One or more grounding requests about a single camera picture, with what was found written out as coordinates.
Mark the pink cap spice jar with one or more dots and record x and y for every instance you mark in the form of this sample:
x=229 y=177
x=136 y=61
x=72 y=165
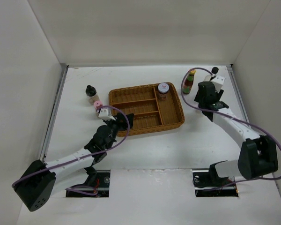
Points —
x=98 y=105

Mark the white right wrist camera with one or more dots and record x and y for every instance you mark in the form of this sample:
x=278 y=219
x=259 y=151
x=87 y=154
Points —
x=218 y=82

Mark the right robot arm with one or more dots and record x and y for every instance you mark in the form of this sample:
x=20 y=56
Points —
x=258 y=153

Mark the brown wicker divided basket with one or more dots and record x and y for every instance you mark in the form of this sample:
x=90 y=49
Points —
x=151 y=114

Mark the yellow cap chili sauce bottle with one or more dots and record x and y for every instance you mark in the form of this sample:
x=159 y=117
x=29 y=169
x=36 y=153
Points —
x=188 y=82

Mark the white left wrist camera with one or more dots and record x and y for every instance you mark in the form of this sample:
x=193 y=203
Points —
x=105 y=114

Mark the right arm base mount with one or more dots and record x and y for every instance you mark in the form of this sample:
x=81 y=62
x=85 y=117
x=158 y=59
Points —
x=206 y=186

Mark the black cap clear vinegar bottle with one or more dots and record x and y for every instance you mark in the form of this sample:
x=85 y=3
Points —
x=214 y=72

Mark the black cap spice jar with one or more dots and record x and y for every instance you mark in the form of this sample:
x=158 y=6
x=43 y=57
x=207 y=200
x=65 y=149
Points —
x=92 y=94

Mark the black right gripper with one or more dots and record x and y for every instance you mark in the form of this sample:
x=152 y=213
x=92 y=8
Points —
x=219 y=94

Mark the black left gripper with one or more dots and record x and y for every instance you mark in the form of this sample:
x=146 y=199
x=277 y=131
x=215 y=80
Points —
x=120 y=117

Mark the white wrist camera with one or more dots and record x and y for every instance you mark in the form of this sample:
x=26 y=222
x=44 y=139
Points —
x=218 y=82
x=105 y=114

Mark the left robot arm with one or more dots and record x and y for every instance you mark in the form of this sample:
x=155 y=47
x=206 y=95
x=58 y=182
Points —
x=43 y=179

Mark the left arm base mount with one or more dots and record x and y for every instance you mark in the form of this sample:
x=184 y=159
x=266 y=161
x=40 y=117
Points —
x=97 y=185

